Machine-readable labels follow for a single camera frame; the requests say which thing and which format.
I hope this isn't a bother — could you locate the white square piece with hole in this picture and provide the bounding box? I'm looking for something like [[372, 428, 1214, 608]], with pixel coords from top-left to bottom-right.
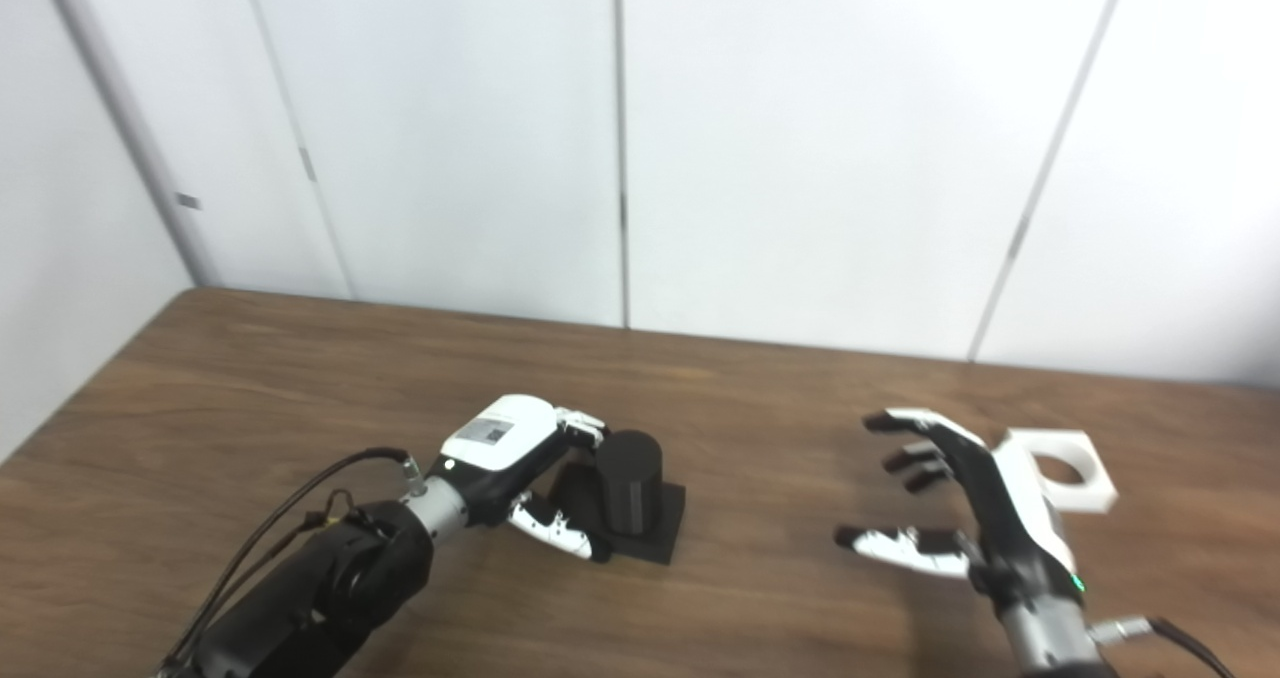
[[1005, 428, 1118, 515]]

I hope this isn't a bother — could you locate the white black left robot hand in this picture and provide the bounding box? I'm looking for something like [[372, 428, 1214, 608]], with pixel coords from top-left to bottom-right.
[[428, 394, 613, 563]]

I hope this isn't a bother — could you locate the grey wall post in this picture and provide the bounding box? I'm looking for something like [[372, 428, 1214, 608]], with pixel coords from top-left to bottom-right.
[[33, 0, 219, 289]]

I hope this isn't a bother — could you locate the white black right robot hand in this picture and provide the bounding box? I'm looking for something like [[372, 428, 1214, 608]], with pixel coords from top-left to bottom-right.
[[835, 408, 1086, 614]]

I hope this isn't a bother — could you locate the black peg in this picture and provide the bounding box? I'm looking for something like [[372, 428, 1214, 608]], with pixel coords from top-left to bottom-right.
[[545, 430, 687, 565]]

